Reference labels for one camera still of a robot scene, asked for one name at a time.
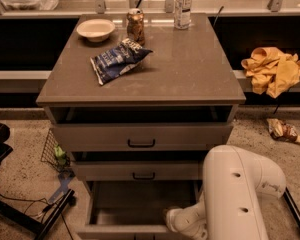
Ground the grey bottom drawer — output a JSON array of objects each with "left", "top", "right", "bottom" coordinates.
[{"left": 77, "top": 181, "right": 199, "bottom": 240}]

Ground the grey drawer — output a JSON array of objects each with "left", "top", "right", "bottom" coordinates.
[
  {"left": 72, "top": 161, "right": 202, "bottom": 181},
  {"left": 52, "top": 123, "right": 233, "bottom": 152},
  {"left": 77, "top": 181, "right": 199, "bottom": 240}
]

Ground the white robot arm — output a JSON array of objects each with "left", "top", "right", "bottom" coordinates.
[{"left": 165, "top": 145, "right": 286, "bottom": 240}]

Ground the grey drawer cabinet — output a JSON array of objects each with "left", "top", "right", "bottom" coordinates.
[{"left": 35, "top": 13, "right": 247, "bottom": 206}]

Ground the grey top drawer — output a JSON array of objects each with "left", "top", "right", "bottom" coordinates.
[{"left": 52, "top": 123, "right": 233, "bottom": 152}]

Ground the grey middle drawer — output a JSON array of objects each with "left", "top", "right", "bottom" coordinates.
[{"left": 72, "top": 161, "right": 202, "bottom": 181}]

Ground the blue chip bag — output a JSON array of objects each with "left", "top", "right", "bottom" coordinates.
[{"left": 90, "top": 38, "right": 152, "bottom": 86}]

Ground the brown soda can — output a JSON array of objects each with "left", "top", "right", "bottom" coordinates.
[{"left": 127, "top": 8, "right": 145, "bottom": 45}]

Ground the white paper bowl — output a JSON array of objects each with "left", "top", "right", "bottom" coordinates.
[{"left": 76, "top": 19, "right": 115, "bottom": 43}]

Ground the green object in basket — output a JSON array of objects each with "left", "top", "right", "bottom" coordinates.
[{"left": 54, "top": 145, "right": 67, "bottom": 165}]

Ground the blue tape on floor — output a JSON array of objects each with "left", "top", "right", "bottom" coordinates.
[{"left": 48, "top": 171, "right": 74, "bottom": 204}]

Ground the white labelled plastic bottle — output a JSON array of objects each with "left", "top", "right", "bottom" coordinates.
[{"left": 174, "top": 0, "right": 192, "bottom": 29}]

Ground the yellow crumpled cloth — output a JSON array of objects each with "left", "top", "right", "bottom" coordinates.
[{"left": 241, "top": 47, "right": 300, "bottom": 98}]

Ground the brown snack wrapper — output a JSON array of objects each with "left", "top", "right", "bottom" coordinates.
[{"left": 267, "top": 118, "right": 300, "bottom": 145}]

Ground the black stand leg left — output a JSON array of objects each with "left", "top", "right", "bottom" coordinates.
[{"left": 0, "top": 189, "right": 75, "bottom": 240}]

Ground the black stand leg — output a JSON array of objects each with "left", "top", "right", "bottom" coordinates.
[
  {"left": 284, "top": 189, "right": 300, "bottom": 230},
  {"left": 0, "top": 189, "right": 75, "bottom": 240}
]

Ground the black stand leg right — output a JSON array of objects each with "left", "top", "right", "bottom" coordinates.
[{"left": 284, "top": 189, "right": 300, "bottom": 230}]

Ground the black wire basket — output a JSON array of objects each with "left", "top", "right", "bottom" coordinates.
[{"left": 40, "top": 129, "right": 70, "bottom": 172}]

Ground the black cable on floor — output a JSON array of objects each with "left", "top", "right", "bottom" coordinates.
[{"left": 0, "top": 183, "right": 75, "bottom": 240}]

